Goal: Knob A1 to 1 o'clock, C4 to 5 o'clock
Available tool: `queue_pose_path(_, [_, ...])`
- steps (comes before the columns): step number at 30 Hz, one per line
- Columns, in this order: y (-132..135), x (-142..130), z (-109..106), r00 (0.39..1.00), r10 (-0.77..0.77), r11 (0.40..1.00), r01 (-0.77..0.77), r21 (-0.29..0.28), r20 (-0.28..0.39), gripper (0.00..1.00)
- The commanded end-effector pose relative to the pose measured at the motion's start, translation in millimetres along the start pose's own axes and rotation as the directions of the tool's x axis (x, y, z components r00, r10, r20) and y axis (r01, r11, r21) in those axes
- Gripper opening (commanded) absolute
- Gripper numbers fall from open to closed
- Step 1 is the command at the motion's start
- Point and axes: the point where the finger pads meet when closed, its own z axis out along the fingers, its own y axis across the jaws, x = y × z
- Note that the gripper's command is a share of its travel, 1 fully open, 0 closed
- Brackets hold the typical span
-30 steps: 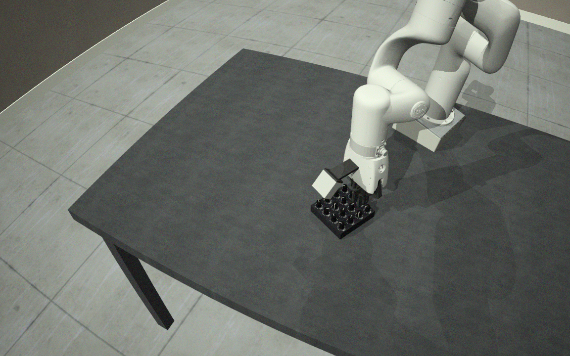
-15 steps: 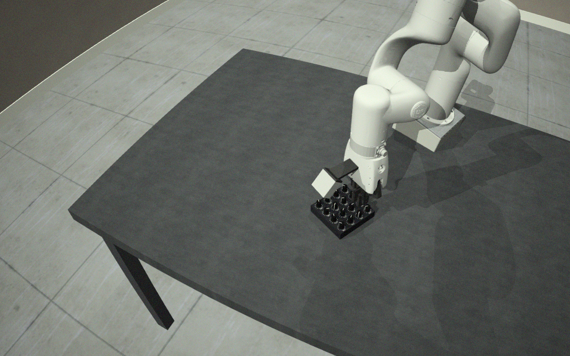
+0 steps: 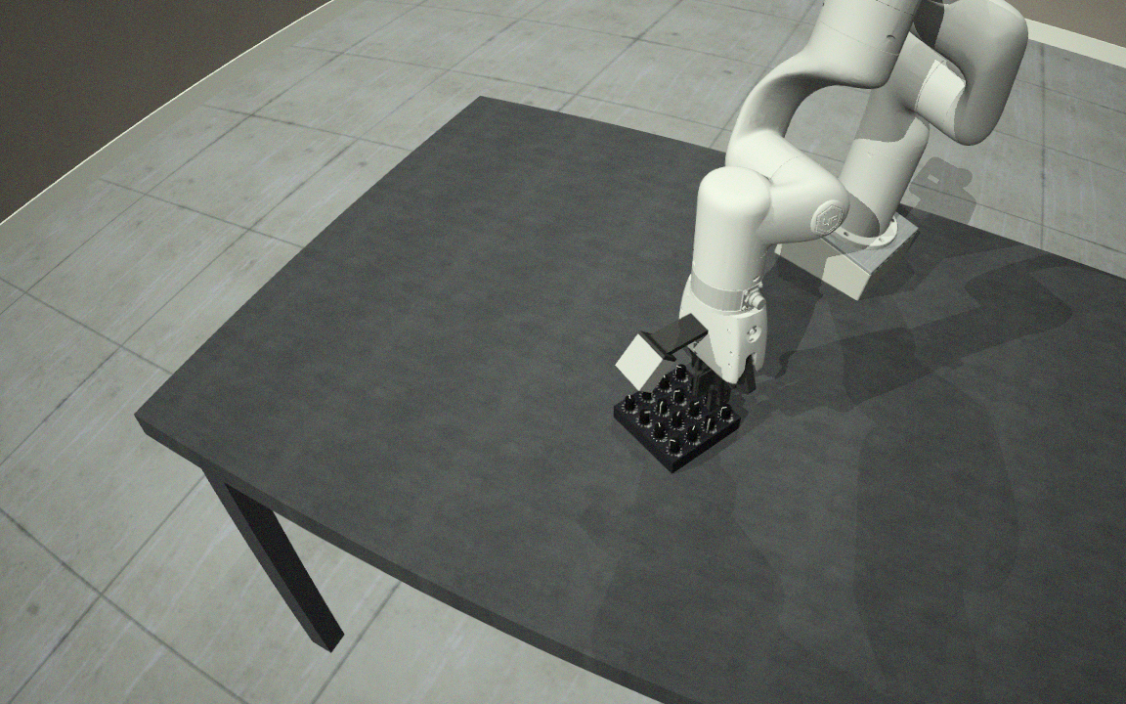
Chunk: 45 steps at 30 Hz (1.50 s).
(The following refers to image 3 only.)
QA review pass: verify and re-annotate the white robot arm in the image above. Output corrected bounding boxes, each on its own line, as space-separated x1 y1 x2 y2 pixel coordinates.
615 0 1028 393

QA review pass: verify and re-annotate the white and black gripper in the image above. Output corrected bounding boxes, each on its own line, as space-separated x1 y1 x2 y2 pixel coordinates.
679 275 767 411

